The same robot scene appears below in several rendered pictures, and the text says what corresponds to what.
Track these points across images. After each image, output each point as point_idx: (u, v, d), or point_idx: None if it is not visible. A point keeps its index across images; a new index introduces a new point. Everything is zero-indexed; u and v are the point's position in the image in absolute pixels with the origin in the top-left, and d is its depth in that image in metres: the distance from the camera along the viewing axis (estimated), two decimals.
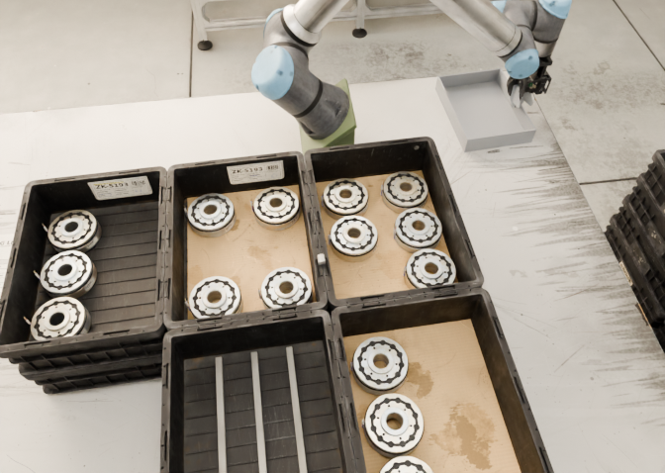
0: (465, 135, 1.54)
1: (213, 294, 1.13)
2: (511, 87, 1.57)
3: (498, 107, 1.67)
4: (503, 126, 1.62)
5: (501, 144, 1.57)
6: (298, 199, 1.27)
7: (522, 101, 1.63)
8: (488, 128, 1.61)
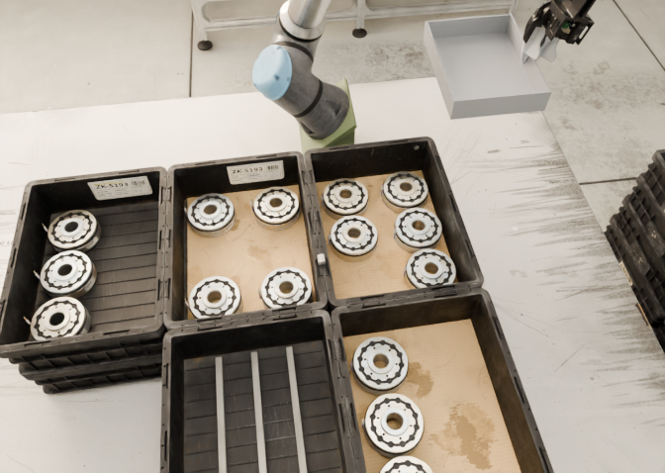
0: (452, 96, 1.13)
1: (213, 294, 1.13)
2: (531, 30, 1.15)
3: (504, 63, 1.25)
4: (507, 88, 1.20)
5: (502, 111, 1.15)
6: (298, 199, 1.27)
7: None
8: (488, 89, 1.20)
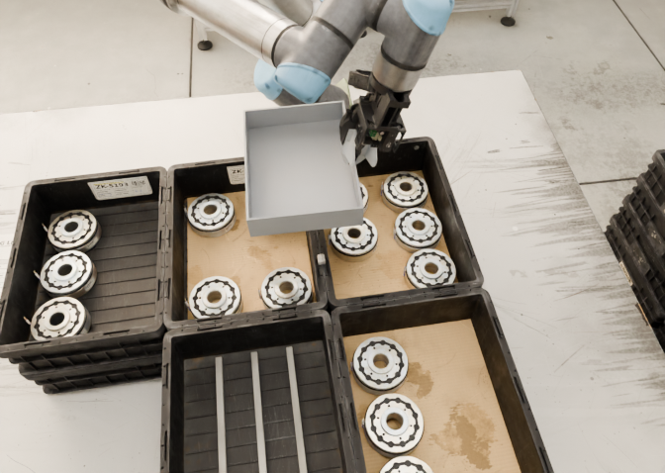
0: (248, 212, 0.96)
1: (213, 294, 1.13)
2: (345, 132, 0.98)
3: (330, 161, 1.08)
4: (326, 195, 1.03)
5: (311, 228, 0.98)
6: None
7: (362, 157, 1.04)
8: (303, 197, 1.03)
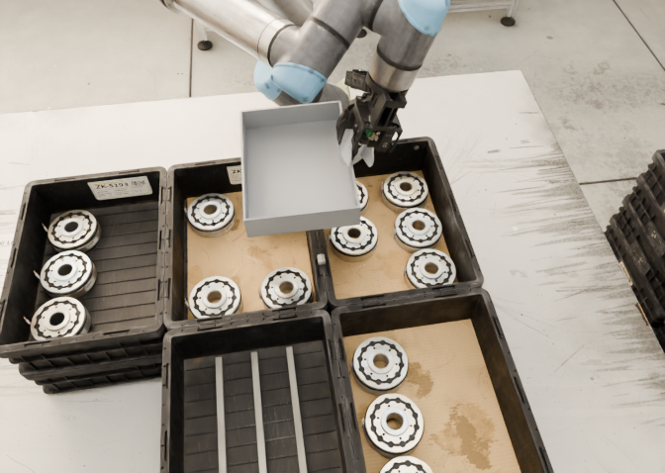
0: (245, 212, 0.96)
1: (213, 294, 1.13)
2: (341, 132, 0.98)
3: (327, 161, 1.08)
4: (323, 195, 1.03)
5: (308, 228, 0.98)
6: None
7: (358, 156, 1.04)
8: (300, 197, 1.03)
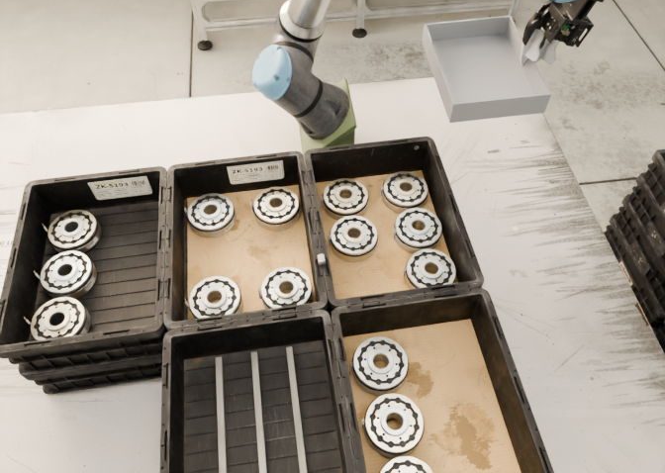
0: (451, 99, 1.13)
1: (213, 294, 1.13)
2: (530, 32, 1.14)
3: (503, 65, 1.24)
4: (507, 91, 1.20)
5: (502, 114, 1.15)
6: (298, 199, 1.27)
7: None
8: (487, 92, 1.19)
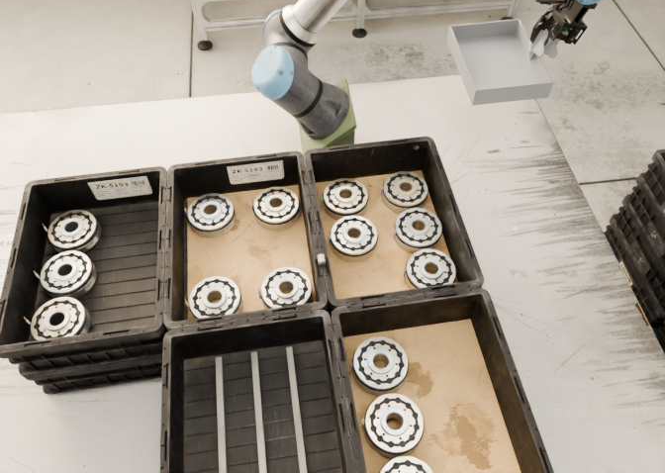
0: (474, 86, 1.41)
1: (213, 294, 1.13)
2: (537, 32, 1.43)
3: (514, 59, 1.52)
4: (518, 80, 1.48)
5: (514, 98, 1.43)
6: (298, 199, 1.27)
7: (541, 53, 1.49)
8: (502, 81, 1.48)
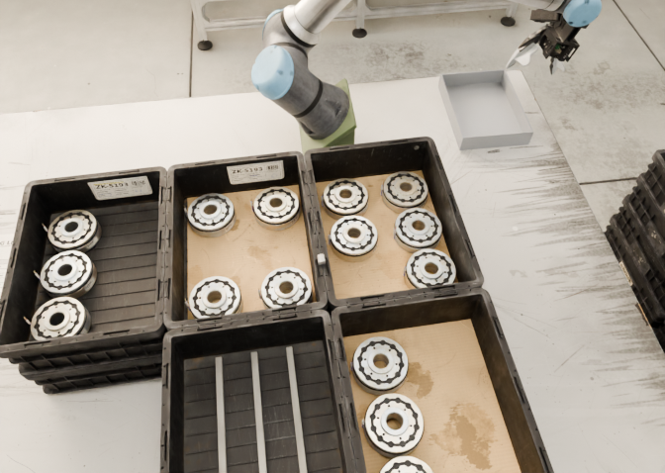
0: (461, 134, 1.55)
1: (213, 294, 1.13)
2: (529, 43, 1.45)
3: (499, 107, 1.66)
4: (501, 127, 1.62)
5: (497, 144, 1.57)
6: (298, 199, 1.27)
7: (555, 67, 1.53)
8: (487, 128, 1.61)
